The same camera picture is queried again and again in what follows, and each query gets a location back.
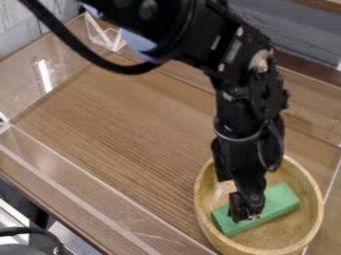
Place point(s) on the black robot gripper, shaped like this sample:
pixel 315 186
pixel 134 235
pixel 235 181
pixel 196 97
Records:
pixel 243 159

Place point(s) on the green rectangular block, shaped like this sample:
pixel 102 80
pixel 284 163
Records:
pixel 282 202

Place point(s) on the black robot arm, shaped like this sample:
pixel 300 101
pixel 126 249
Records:
pixel 200 33

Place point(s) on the brown wooden bowl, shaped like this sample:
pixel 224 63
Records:
pixel 283 236

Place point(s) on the clear acrylic tray wall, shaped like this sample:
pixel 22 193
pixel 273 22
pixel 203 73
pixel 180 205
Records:
pixel 105 148

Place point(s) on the black metal bracket with screw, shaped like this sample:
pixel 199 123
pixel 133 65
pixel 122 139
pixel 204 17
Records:
pixel 46 243

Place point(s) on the clear acrylic corner bracket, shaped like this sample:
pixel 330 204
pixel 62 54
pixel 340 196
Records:
pixel 108 38

